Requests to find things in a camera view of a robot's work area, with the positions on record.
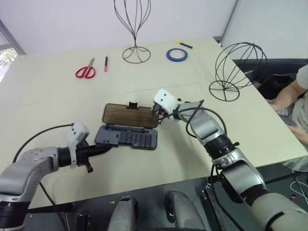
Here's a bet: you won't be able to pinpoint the tall black wire hat stand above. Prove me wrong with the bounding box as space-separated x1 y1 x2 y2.
114 0 152 64

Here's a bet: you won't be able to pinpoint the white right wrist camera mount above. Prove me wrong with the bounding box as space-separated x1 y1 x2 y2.
153 89 180 114

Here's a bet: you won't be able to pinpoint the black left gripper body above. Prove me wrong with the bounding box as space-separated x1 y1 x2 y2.
76 140 96 174

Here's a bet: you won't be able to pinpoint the grey tool case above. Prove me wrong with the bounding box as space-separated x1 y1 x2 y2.
94 102 160 152

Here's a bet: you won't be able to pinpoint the red handled scissors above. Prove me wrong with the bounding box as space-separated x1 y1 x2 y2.
75 58 96 79

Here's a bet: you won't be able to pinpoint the yellow and black marker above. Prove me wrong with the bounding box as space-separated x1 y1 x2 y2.
175 40 197 51

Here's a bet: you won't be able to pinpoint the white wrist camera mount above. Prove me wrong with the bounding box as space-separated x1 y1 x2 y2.
153 89 180 114
66 123 90 169

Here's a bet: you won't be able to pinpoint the dark window frame bar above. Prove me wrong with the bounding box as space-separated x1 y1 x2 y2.
0 19 26 55

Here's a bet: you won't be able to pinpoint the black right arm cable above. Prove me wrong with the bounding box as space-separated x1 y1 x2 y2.
158 99 245 231

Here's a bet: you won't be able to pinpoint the blue tape roll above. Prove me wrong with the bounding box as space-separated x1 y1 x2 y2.
166 48 189 63

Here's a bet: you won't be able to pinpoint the bubble wrap sheet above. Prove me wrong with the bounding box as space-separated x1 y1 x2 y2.
283 156 308 173

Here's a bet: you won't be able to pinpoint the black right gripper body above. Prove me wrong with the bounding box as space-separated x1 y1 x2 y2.
153 102 169 117

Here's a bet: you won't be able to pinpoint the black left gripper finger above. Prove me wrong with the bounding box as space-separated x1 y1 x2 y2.
94 143 114 151
94 147 114 156

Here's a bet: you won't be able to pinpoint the round black wire hat stand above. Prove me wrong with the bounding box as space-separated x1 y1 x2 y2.
208 42 268 101

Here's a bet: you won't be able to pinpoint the grey rounded shell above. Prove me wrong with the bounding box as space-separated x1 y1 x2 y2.
166 190 201 231
107 196 140 231

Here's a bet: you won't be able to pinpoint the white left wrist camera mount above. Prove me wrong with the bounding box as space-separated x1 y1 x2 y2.
66 123 90 169

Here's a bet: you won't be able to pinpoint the black furniture beside table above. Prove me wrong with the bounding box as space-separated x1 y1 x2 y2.
232 57 308 100

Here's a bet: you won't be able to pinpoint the person's grey shirt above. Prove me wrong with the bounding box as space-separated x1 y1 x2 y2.
292 64 308 130

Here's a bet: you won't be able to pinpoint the grey aluminium post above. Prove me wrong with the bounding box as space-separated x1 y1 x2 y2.
220 0 241 47

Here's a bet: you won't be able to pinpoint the black metal frame bracket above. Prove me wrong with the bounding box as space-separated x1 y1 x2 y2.
201 182 233 231

